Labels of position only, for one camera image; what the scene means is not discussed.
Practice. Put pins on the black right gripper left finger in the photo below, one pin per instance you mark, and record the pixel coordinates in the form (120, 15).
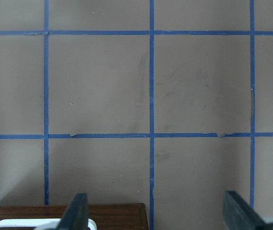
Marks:
(76, 214)

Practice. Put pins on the wooden drawer with white handle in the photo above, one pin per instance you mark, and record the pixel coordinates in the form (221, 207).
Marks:
(106, 216)

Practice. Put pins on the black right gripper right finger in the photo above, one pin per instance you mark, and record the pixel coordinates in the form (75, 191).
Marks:
(238, 215)

